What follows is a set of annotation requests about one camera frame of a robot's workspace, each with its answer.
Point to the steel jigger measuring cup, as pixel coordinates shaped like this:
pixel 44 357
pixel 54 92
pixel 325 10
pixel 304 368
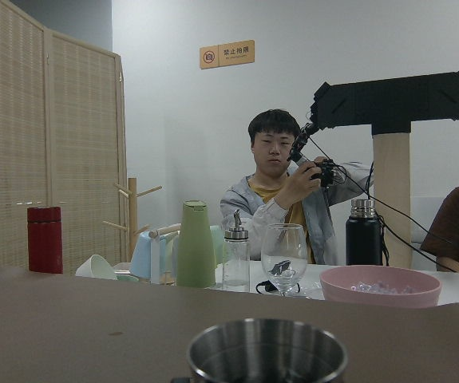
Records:
pixel 266 350

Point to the green plastic cup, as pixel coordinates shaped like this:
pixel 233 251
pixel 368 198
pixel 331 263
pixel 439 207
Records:
pixel 195 251

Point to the wooden cup rack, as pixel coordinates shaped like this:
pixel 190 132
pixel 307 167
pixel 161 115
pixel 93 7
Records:
pixel 131 229

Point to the light blue plastic cup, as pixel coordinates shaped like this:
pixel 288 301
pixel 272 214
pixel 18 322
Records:
pixel 140 265

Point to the clear drinking glass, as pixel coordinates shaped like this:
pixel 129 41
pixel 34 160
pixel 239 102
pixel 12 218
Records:
pixel 284 255

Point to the glass oil dispenser bottle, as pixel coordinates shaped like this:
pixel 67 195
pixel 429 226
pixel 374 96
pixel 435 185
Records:
pixel 236 257

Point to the orange no photo sign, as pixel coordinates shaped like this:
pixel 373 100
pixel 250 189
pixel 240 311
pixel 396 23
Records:
pixel 234 53

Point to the black water bottle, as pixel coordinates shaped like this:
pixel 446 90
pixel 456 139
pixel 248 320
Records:
pixel 363 234

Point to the green white bowl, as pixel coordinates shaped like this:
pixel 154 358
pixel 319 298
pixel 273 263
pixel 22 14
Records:
pixel 96 267

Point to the black foam covered wooden stand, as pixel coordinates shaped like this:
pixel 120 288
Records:
pixel 389 106

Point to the pink bowl with ice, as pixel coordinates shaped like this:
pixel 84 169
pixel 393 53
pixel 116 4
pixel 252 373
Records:
pixel 380 285

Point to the red thermos bottle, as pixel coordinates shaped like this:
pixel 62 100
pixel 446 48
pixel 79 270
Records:
pixel 44 239

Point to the bamboo folding screen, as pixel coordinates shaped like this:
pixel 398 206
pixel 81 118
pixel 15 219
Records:
pixel 62 141

